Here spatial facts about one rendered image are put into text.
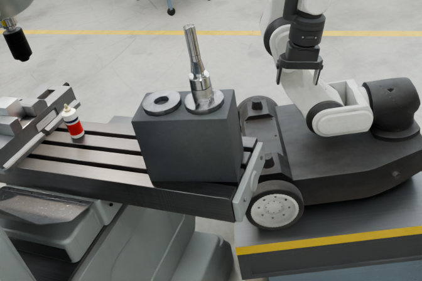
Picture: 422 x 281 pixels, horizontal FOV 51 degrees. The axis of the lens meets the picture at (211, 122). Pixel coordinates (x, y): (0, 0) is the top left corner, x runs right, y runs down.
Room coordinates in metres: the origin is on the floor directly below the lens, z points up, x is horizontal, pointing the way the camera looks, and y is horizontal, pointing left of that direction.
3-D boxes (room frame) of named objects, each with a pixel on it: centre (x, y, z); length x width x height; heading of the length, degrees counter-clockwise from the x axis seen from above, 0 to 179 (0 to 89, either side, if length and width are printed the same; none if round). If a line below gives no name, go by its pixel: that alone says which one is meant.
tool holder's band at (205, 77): (0.84, 0.01, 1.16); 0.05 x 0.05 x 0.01
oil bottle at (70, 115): (1.10, 0.39, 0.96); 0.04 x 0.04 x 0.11
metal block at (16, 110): (1.14, 0.57, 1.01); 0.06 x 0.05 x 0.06; 61
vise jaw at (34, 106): (1.18, 0.54, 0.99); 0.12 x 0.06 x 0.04; 61
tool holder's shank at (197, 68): (0.84, 0.01, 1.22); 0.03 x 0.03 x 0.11
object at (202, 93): (0.84, 0.01, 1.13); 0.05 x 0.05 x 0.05
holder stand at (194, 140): (0.85, 0.05, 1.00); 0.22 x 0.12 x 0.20; 73
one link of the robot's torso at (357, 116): (1.28, -0.45, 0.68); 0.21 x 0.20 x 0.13; 84
